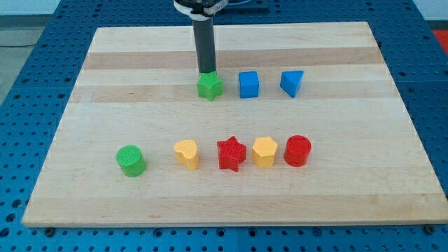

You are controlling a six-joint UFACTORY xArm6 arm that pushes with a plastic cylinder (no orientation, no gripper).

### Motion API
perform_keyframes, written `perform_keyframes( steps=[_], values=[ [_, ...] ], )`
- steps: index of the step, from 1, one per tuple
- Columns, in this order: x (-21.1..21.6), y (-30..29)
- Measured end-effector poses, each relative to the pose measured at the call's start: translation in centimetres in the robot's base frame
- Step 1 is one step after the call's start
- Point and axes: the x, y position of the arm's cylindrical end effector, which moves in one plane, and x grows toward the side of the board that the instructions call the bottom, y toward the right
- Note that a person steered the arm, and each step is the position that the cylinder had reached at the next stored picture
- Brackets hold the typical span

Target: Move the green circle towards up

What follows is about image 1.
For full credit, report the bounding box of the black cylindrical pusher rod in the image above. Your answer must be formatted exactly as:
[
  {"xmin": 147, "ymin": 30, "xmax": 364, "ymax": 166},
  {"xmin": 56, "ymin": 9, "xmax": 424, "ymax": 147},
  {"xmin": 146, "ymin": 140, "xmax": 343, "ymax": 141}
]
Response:
[{"xmin": 192, "ymin": 17, "xmax": 216, "ymax": 74}]

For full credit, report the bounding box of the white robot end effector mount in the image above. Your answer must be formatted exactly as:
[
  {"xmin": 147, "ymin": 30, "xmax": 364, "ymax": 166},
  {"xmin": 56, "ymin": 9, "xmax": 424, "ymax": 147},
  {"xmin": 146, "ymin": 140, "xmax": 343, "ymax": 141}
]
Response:
[{"xmin": 173, "ymin": 0, "xmax": 228, "ymax": 21}]

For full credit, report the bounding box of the green star block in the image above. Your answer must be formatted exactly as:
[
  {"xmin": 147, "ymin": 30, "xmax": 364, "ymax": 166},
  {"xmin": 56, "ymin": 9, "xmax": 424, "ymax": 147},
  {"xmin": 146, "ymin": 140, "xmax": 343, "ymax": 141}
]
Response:
[{"xmin": 197, "ymin": 71, "xmax": 223, "ymax": 102}]

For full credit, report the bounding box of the blue cube block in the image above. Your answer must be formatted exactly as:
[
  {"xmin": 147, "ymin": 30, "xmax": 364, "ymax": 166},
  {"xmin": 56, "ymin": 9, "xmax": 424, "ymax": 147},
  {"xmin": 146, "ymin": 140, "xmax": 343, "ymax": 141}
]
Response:
[{"xmin": 239, "ymin": 71, "xmax": 259, "ymax": 99}]

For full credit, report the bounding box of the blue triangle block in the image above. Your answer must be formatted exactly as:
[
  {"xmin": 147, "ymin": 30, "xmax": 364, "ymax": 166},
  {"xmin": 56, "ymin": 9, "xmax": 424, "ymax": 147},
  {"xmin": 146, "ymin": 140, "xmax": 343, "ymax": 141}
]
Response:
[{"xmin": 280, "ymin": 70, "xmax": 304, "ymax": 98}]

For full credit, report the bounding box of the yellow heart block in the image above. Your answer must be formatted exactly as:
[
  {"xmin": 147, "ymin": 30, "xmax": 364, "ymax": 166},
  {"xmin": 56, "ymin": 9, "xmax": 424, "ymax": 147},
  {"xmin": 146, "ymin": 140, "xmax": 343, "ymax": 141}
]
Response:
[{"xmin": 173, "ymin": 139, "xmax": 200, "ymax": 170}]

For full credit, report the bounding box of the red star block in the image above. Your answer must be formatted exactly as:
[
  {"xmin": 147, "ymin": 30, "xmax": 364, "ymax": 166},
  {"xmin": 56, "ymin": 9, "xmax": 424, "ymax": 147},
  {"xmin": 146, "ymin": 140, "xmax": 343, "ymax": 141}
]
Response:
[{"xmin": 217, "ymin": 136, "xmax": 246, "ymax": 172}]

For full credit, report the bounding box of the yellow pentagon block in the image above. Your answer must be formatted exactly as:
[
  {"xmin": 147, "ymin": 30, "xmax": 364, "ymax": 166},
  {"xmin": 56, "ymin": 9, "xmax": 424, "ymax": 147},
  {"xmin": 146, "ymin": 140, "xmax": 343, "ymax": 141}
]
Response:
[{"xmin": 252, "ymin": 136, "xmax": 278, "ymax": 168}]

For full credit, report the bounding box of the wooden board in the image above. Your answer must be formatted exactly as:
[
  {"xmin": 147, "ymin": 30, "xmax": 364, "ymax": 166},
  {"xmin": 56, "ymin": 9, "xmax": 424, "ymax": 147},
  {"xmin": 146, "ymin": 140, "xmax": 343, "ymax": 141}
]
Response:
[{"xmin": 22, "ymin": 22, "xmax": 447, "ymax": 228}]

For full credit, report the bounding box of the green cylinder block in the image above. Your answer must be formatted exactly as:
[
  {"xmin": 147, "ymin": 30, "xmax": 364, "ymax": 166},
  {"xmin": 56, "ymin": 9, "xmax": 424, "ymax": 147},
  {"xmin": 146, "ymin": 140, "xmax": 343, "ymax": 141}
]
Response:
[{"xmin": 115, "ymin": 145, "xmax": 146, "ymax": 177}]

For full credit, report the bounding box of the red cylinder block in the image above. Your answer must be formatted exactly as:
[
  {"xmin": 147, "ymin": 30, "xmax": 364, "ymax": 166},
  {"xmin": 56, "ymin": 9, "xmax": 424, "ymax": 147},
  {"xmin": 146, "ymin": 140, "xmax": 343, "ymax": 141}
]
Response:
[{"xmin": 283, "ymin": 135, "xmax": 312, "ymax": 167}]

